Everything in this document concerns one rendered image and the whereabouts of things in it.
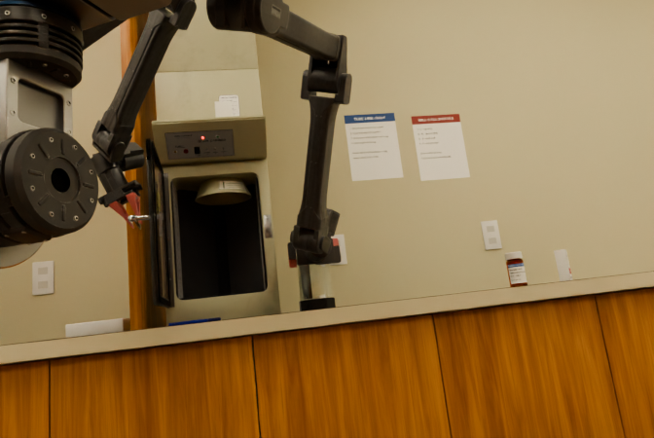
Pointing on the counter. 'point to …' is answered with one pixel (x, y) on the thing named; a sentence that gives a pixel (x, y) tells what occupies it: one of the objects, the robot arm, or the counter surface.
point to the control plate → (199, 144)
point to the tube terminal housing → (194, 91)
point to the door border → (154, 231)
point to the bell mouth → (222, 192)
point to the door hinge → (169, 240)
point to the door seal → (157, 229)
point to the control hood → (254, 145)
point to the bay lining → (217, 245)
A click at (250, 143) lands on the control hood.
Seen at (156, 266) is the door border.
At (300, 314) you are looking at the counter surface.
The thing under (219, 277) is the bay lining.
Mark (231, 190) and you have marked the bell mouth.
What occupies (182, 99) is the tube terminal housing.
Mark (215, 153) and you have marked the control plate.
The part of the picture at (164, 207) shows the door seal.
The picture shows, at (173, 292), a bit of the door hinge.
